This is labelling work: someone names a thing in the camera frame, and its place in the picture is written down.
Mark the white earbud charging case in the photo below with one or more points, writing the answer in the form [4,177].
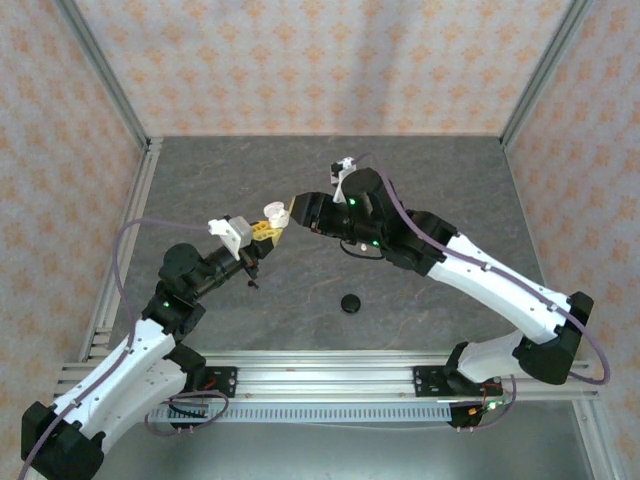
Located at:
[276,212]

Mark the black round cap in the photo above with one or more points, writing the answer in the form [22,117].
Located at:
[350,304]

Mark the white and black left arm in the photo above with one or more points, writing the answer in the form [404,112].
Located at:
[115,380]

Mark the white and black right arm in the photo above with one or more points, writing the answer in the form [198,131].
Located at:
[500,295]

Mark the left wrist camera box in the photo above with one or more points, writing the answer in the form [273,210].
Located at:
[235,235]

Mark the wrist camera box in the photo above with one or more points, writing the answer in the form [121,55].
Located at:
[342,172]
[235,235]

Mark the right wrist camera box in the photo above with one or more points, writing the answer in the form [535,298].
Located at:
[342,172]

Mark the aluminium frame rail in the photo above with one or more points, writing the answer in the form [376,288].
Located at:
[595,445]
[125,240]

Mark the wide aluminium base rail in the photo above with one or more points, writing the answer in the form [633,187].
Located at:
[325,375]

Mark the aluminium frame post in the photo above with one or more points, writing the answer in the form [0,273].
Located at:
[545,70]
[105,75]

